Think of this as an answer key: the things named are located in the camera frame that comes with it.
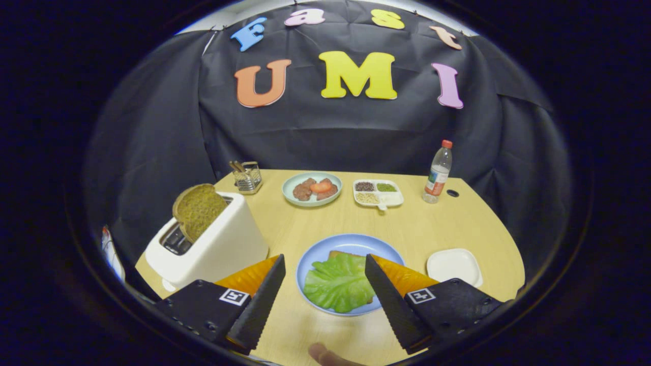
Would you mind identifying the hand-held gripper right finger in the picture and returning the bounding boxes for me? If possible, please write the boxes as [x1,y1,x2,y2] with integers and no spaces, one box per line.
[364,254,505,355]

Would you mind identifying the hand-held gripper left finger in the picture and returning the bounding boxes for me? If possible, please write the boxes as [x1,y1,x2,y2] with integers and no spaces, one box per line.
[153,254,287,355]

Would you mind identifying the green lettuce leaf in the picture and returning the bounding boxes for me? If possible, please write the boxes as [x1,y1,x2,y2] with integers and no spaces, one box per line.
[303,253,379,314]

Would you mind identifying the brown toasted bread slice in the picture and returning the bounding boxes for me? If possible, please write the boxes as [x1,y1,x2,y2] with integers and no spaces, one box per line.
[172,184,229,244]
[329,250,378,261]

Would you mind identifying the white toaster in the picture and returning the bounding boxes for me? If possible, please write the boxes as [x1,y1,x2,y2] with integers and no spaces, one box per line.
[144,192,270,292]

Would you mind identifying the white square plate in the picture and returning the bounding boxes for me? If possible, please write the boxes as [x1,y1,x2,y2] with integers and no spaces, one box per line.
[426,248,484,288]

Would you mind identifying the blue round plate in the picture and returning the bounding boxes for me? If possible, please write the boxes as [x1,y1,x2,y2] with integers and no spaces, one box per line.
[296,233,405,317]

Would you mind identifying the white divided condiment dish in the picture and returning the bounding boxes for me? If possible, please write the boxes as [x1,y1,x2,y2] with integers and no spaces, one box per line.
[353,178,405,211]

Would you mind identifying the pale green round plate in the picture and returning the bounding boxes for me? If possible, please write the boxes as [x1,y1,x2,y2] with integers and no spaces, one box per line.
[282,172,343,208]

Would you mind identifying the brown meat patty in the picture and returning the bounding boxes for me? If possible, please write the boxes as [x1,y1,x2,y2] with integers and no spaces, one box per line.
[293,178,317,202]
[316,179,339,201]

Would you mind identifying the clear utensil holder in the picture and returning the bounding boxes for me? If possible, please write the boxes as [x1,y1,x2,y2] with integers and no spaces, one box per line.
[232,161,263,195]

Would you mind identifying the clear plastic water bottle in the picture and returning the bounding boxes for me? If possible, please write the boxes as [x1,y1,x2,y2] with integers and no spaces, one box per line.
[422,139,453,204]

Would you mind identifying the white and red object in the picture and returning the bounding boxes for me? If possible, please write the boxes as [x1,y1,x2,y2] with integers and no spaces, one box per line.
[100,225,126,282]

